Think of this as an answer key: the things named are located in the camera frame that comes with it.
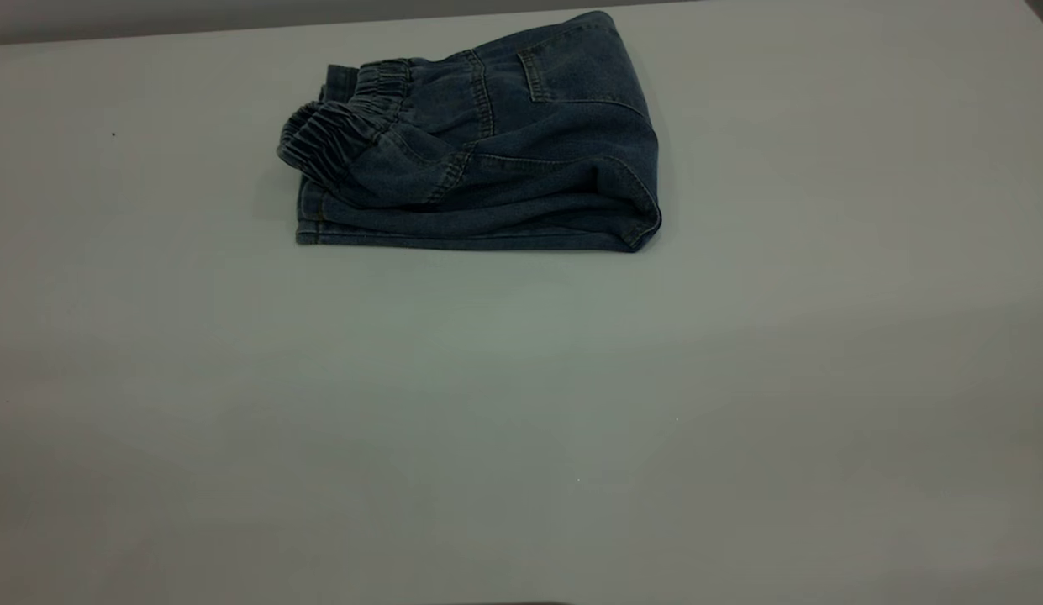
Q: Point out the blue denim shorts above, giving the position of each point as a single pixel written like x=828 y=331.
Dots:
x=529 y=151

